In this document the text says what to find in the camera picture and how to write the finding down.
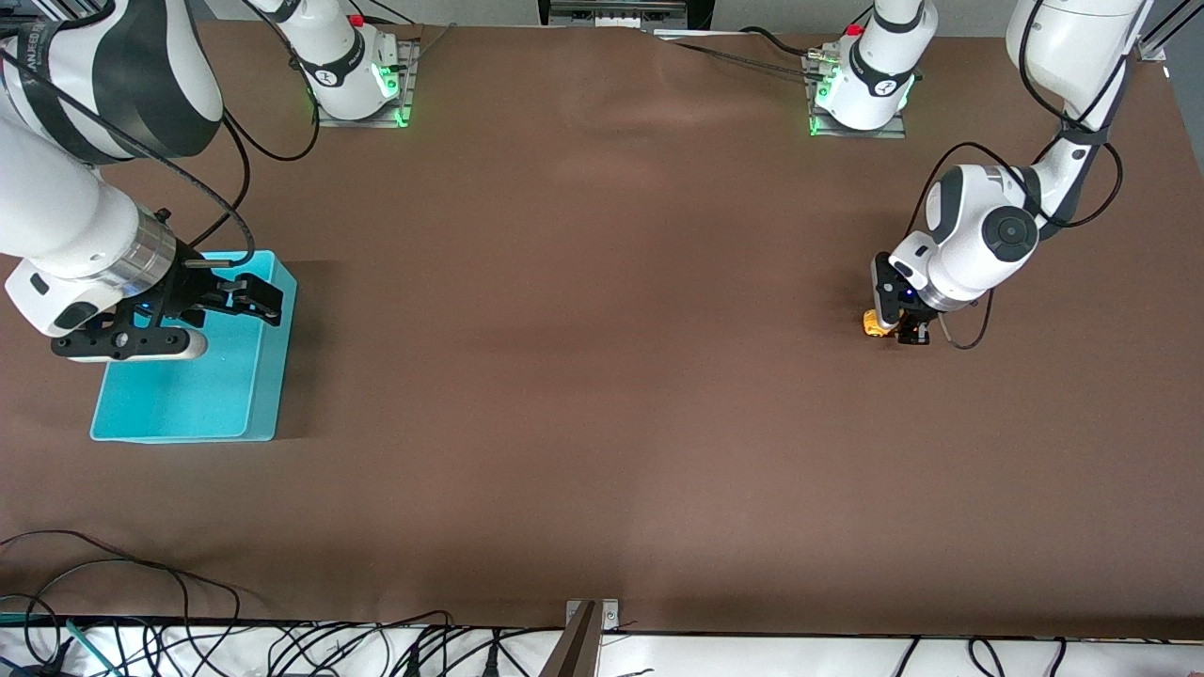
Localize teal plastic bin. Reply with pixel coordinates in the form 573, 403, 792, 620
89, 249, 298, 443

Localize black power strip device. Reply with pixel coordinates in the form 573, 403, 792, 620
538, 0, 716, 30

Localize black right arm loop cable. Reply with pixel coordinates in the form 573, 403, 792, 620
191, 0, 323, 248

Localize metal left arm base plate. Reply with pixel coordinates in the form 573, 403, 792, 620
807, 52, 909, 140

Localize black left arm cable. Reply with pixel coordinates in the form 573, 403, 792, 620
903, 0, 1133, 352

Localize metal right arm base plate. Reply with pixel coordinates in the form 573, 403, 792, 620
312, 38, 418, 129

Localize braided black cable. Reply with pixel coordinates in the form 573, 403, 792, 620
658, 36, 821, 82

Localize teal cable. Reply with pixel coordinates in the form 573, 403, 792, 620
0, 613, 123, 677

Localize aluminium profile post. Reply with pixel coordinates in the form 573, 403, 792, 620
1133, 0, 1204, 63

